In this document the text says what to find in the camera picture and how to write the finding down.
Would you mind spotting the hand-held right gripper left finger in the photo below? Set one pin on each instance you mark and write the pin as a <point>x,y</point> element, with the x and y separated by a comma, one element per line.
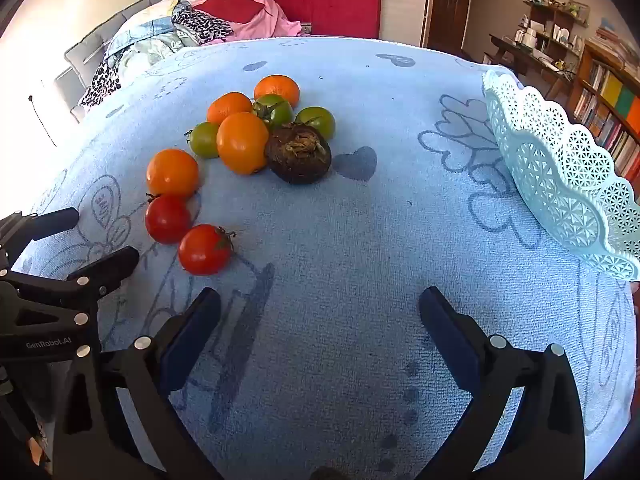
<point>195,335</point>

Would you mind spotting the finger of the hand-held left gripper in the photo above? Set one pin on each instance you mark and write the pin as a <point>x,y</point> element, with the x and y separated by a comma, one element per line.
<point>110,265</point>
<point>50,220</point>

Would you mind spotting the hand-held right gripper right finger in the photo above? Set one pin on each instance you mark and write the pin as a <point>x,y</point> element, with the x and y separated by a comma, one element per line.
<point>445,340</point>

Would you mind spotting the red tomato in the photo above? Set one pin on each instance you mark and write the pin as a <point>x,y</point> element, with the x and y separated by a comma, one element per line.
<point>167,218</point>
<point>205,250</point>

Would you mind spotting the orange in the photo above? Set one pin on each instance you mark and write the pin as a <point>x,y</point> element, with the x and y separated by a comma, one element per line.
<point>277,90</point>
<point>172,172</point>
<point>242,142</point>

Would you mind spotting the green tomato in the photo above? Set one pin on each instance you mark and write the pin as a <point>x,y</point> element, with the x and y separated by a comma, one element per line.
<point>316,121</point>
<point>275,112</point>
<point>204,139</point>

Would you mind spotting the orange tomato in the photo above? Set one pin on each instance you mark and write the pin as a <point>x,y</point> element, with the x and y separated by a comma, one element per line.
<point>229,107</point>

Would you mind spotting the pale green lattice fruit basket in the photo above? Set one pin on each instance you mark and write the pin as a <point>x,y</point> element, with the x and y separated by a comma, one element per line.
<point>560,175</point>

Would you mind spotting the dark brown mangosteen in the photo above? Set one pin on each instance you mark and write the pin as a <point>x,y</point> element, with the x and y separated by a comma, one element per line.
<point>298,152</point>

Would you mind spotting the light blue printed towel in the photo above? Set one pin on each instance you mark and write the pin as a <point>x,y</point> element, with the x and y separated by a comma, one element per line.
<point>350,260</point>

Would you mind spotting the leopard print cloth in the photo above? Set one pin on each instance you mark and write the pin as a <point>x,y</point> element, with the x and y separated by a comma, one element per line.
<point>202,25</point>
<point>102,82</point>

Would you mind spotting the floral pale blue quilt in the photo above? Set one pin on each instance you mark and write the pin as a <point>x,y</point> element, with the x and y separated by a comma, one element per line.
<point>145,37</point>

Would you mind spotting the red pillow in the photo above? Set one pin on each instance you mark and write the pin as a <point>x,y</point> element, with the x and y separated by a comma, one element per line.
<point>230,5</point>

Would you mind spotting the wooden bookshelf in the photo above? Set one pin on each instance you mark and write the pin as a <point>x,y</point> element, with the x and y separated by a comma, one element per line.
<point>610,105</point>

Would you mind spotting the wooden desk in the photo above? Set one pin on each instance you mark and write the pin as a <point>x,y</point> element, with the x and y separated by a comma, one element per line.
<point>525,59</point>

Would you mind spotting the white kettle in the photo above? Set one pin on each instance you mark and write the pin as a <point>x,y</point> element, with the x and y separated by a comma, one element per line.
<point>526,37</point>

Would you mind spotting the dark wooden door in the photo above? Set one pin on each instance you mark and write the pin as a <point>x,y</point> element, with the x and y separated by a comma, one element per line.
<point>450,5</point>

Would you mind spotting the wooden and white wardrobe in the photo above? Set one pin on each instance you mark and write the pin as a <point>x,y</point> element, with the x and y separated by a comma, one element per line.
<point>402,5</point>

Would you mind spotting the stack of books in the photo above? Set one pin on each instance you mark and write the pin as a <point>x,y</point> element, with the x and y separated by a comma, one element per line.
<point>615,42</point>

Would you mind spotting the wooden desk shelf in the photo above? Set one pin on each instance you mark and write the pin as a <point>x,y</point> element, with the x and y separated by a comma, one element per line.
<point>555,15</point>

